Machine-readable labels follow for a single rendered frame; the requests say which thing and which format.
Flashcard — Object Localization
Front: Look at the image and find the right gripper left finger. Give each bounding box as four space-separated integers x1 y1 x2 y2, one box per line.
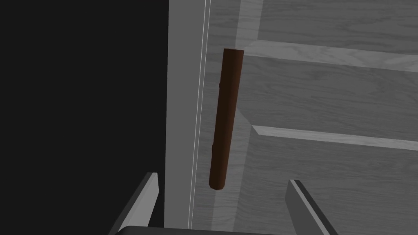
109 172 160 235

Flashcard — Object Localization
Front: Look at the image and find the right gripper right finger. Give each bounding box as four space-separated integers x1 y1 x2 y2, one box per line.
285 179 340 235

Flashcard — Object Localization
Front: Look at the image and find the grey wooden panelled door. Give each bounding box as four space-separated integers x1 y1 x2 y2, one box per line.
189 0 418 235

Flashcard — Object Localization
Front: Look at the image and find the brown bar door handle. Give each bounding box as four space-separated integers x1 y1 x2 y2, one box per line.
209 48 245 191

